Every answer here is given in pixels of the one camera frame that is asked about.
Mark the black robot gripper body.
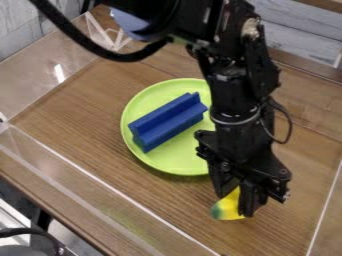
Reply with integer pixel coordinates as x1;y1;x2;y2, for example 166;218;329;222
194;118;295;204

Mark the blue foam block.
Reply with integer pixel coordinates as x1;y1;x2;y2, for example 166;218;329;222
129;92;209;153

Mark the yellow toy banana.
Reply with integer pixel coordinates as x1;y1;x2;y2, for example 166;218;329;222
212;188;245;221

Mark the black metal table bracket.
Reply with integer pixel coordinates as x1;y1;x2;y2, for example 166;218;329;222
31;208;78;256

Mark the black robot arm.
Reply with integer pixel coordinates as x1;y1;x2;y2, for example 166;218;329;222
29;0;292;217

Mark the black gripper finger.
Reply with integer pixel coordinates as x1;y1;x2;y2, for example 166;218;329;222
209;162;240;198
238;180;268;217

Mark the clear acrylic tray wall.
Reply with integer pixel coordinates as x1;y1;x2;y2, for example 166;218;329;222
0;114;220;256

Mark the clear acrylic corner bracket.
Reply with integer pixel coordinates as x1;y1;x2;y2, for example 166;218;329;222
86;12;134;53

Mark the green round plate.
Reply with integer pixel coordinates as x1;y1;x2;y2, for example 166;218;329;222
121;78;214;176

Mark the black cable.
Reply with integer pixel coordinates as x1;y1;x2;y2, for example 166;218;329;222
0;227;65;256

